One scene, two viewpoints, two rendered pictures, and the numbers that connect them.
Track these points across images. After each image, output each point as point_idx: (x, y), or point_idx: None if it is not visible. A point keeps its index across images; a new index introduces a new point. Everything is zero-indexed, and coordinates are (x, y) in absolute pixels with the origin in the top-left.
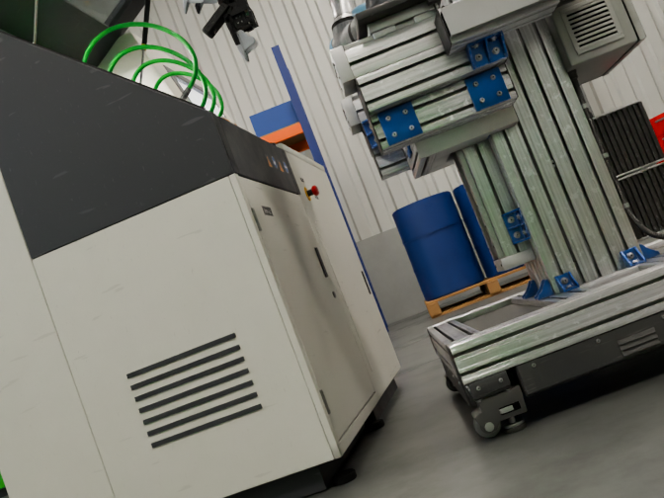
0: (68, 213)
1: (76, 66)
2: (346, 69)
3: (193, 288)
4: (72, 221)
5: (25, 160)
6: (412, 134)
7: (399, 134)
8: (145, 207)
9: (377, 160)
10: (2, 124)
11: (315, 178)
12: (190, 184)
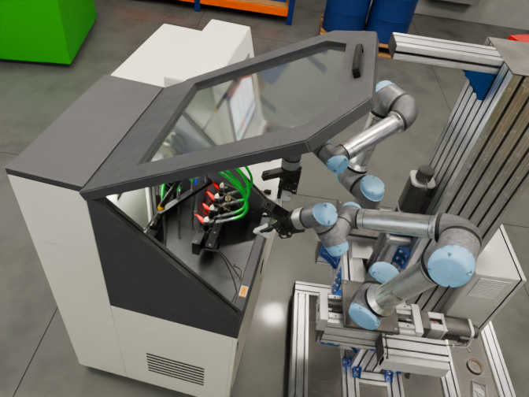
0: (138, 304)
1: (170, 265)
2: (322, 327)
3: (192, 351)
4: (139, 307)
5: (120, 276)
6: (334, 345)
7: (327, 343)
8: (183, 324)
9: (318, 257)
10: (110, 257)
11: None
12: (212, 330)
